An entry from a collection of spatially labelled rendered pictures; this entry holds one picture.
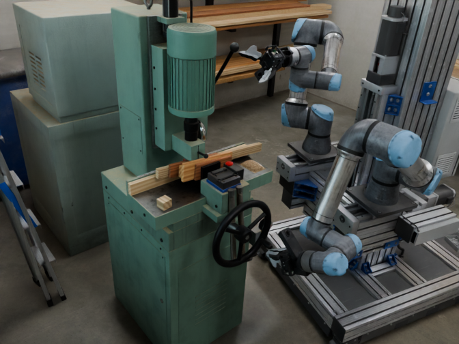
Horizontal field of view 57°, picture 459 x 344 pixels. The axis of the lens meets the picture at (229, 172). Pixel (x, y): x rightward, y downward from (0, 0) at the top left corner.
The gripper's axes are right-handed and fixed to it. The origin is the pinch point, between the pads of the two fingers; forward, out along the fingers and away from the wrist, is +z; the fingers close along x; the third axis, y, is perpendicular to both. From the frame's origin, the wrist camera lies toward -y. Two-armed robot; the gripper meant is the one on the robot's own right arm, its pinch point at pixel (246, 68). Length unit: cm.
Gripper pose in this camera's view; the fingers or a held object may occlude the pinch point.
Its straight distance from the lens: 169.5
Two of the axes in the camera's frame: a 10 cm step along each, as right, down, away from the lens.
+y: 4.0, -4.9, -7.8
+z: -7.6, 2.9, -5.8
